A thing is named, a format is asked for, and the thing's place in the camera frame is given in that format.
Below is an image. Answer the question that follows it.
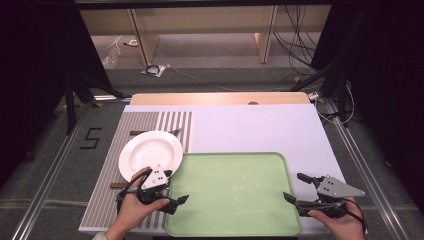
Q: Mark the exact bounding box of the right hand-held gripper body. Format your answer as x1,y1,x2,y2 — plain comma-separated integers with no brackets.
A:
311,174,367,220

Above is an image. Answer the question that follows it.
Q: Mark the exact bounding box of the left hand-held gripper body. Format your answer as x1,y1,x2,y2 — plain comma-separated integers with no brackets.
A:
137,164,174,206

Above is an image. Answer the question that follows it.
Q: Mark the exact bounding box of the white plate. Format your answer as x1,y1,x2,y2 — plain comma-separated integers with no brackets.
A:
118,130,185,183

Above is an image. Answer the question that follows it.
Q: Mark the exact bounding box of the person's right hand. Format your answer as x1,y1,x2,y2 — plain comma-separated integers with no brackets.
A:
307,196,368,240

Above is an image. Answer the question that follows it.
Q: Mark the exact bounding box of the person's left hand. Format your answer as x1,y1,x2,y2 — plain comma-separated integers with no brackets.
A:
114,166,171,235

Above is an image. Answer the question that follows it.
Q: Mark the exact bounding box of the grey striped placemat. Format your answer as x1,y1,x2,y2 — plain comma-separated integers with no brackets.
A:
78,110,194,232

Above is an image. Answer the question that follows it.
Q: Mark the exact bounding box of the green tray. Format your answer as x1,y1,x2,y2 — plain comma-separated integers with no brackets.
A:
164,151,302,238

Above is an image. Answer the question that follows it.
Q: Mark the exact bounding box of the black tripod stand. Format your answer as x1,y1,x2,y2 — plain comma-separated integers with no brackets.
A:
288,61,352,124

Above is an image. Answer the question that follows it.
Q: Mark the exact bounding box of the black metal stand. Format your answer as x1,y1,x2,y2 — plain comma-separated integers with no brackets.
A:
63,70,133,136

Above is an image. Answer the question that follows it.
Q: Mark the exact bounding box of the black curtain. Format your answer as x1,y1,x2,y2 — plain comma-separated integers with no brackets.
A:
309,0,424,214
0,0,114,188

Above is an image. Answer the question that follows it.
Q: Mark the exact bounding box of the clear plastic wrapping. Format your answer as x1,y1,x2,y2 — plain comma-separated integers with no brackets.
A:
101,35,124,70

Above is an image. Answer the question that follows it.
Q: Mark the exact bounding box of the wooden shelf unit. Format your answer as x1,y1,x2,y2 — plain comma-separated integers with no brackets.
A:
79,4,333,67

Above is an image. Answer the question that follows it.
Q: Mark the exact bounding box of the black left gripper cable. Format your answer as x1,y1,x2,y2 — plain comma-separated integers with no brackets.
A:
115,170,152,214

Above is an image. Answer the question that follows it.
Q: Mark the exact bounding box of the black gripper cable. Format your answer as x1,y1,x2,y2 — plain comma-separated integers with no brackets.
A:
345,199,368,236
115,170,152,214

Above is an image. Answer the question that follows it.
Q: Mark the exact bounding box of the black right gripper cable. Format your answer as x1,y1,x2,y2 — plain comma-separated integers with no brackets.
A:
345,199,368,236

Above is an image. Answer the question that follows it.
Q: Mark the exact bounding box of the aluminium floor rail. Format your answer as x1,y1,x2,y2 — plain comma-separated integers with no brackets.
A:
11,105,92,240
323,99,402,240

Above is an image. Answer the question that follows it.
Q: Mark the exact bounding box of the wooden-handled fork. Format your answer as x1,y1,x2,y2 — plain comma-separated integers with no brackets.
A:
129,127,183,137

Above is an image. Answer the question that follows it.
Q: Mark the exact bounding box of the white looped cable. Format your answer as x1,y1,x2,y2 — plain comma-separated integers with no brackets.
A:
314,81,356,126

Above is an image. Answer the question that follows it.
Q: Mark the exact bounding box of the plastic bag with black cable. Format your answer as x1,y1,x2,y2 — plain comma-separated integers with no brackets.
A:
141,63,167,79

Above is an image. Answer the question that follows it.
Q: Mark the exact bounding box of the bundle of black cables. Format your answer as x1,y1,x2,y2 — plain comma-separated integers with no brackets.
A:
272,4,318,76

